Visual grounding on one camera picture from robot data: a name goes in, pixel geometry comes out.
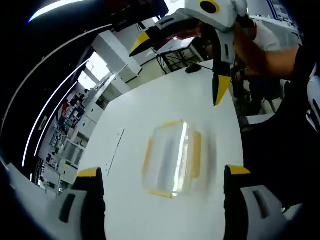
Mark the clear container with yellow clips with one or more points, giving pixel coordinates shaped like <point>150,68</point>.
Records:
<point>196,155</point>

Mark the large dark hanging screen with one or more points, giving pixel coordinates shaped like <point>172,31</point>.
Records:
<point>140,12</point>

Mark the black office chair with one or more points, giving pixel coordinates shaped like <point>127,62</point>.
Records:
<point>240,82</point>

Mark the black oval object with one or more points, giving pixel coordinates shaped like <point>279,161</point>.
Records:
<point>193,69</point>

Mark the person's right hand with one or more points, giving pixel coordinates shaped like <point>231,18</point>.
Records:
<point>245,25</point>

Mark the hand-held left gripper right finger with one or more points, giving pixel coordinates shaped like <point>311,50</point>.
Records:
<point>233,205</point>

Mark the flat white table strip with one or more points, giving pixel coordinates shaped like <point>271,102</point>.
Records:
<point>115,152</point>

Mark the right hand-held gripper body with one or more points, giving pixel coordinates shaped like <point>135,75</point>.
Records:
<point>225,17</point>

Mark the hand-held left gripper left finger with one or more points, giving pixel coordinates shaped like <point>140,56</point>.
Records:
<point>87,205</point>

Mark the ceiling light strip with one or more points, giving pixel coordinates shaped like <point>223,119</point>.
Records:
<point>40,15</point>

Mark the black frame desk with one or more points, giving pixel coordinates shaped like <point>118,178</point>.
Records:
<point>180,45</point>

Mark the white lab cabinet row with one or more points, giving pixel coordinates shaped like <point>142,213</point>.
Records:
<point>75,150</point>

